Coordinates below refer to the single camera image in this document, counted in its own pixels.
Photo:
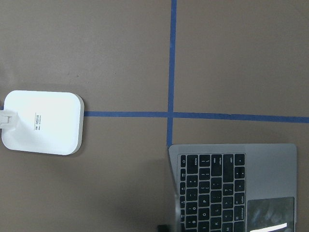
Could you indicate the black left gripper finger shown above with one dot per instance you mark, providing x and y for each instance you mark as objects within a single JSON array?
[{"x": 163, "y": 228}]

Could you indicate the grey laptop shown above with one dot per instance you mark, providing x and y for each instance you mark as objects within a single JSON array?
[{"x": 232, "y": 188}]

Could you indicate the white desk lamp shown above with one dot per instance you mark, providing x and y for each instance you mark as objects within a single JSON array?
[{"x": 42, "y": 122}]

